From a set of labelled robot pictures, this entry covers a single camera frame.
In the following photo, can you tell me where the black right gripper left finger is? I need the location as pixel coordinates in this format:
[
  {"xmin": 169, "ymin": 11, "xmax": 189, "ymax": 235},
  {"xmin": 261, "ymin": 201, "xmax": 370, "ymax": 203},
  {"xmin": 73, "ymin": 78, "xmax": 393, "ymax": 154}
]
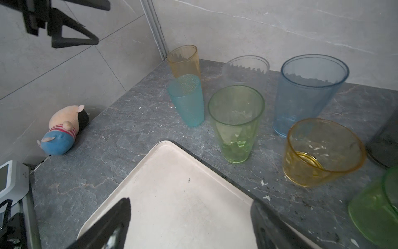
[{"xmin": 69, "ymin": 198, "xmax": 131, "ymax": 249}]

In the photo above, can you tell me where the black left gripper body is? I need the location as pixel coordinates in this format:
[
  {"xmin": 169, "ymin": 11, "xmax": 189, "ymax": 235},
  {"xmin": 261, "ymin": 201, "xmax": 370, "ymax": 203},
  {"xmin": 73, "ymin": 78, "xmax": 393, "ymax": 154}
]
[{"xmin": 1, "ymin": 0, "xmax": 111, "ymax": 36}]

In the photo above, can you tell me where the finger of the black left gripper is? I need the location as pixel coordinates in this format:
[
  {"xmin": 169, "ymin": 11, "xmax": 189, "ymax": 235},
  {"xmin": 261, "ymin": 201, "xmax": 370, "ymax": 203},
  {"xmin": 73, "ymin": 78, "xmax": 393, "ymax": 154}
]
[{"xmin": 49, "ymin": 8, "xmax": 99, "ymax": 48}]

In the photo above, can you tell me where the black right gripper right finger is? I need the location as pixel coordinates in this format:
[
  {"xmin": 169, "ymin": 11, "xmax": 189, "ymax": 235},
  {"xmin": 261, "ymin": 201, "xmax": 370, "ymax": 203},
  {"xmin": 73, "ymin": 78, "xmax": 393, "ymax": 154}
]
[{"xmin": 250, "ymin": 199, "xmax": 311, "ymax": 249}]

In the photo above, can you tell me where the beige plastic tray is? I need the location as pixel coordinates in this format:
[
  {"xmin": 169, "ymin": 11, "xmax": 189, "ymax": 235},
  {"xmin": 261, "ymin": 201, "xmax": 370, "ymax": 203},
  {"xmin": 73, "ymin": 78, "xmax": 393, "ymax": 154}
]
[{"xmin": 77, "ymin": 139, "xmax": 324, "ymax": 249}]

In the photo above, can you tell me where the tall green plastic cup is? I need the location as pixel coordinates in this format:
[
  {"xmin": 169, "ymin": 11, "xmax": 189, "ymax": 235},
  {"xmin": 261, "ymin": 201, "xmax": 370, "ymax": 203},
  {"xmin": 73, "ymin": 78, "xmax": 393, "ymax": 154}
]
[{"xmin": 208, "ymin": 85, "xmax": 265, "ymax": 164}]

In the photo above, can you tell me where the tall amber plastic cup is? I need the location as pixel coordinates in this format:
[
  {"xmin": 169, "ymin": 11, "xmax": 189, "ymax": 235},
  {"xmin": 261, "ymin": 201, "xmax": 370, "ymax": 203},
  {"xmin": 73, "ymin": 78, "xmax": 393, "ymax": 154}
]
[{"xmin": 167, "ymin": 45, "xmax": 201, "ymax": 78}]

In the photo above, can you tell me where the clear plastic cup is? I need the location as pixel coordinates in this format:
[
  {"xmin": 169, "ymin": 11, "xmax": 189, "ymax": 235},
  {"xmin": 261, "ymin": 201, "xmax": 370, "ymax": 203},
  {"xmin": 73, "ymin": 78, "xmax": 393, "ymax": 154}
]
[{"xmin": 222, "ymin": 55, "xmax": 270, "ymax": 92}]

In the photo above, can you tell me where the short amber plastic cup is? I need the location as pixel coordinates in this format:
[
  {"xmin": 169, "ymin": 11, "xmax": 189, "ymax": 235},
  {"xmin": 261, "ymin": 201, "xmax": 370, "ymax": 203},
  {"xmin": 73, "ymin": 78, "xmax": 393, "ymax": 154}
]
[{"xmin": 282, "ymin": 118, "xmax": 366, "ymax": 187}]

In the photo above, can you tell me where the pink boy plush doll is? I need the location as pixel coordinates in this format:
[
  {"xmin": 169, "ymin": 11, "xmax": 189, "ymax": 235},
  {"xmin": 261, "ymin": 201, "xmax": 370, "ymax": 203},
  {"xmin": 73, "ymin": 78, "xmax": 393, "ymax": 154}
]
[{"xmin": 37, "ymin": 105, "xmax": 89, "ymax": 155}]

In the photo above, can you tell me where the short green plastic cup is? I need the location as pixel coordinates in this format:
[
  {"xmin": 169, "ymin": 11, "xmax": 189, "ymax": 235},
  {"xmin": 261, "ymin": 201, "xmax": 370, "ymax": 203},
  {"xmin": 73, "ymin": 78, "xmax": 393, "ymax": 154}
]
[{"xmin": 348, "ymin": 167, "xmax": 398, "ymax": 249}]

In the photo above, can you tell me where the dark grey plastic cup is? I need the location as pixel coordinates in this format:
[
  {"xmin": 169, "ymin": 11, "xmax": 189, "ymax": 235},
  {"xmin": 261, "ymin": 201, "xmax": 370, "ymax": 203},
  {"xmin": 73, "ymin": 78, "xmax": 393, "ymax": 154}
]
[{"xmin": 365, "ymin": 109, "xmax": 398, "ymax": 169}]

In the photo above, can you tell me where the teal plastic cup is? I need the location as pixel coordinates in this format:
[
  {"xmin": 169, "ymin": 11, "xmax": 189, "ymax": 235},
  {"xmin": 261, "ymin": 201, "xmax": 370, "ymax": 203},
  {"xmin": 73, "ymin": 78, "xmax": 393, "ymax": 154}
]
[{"xmin": 167, "ymin": 74, "xmax": 205, "ymax": 127}]

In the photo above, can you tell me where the blue plastic cup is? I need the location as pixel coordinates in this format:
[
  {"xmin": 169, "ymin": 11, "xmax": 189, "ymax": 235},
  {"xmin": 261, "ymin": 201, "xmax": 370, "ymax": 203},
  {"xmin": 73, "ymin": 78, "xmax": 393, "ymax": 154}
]
[{"xmin": 273, "ymin": 54, "xmax": 350, "ymax": 138}]

